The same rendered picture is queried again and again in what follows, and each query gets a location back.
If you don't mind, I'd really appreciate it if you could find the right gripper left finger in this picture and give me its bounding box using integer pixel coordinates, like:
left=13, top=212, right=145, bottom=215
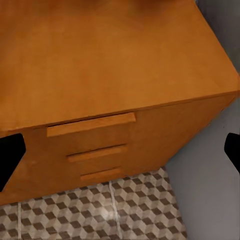
left=0, top=133, right=26, bottom=192

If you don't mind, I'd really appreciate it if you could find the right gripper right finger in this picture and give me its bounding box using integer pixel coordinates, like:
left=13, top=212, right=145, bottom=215
left=224, top=133, right=240, bottom=173

